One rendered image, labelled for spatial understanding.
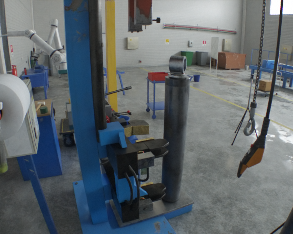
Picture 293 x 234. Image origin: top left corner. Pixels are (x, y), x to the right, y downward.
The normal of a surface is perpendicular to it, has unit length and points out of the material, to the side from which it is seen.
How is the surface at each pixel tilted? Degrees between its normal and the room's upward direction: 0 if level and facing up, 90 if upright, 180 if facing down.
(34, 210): 0
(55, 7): 90
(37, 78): 90
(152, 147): 0
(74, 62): 90
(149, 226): 0
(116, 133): 90
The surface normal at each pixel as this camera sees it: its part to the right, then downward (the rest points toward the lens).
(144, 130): 0.14, 0.36
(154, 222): 0.00, -0.93
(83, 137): 0.39, 0.33
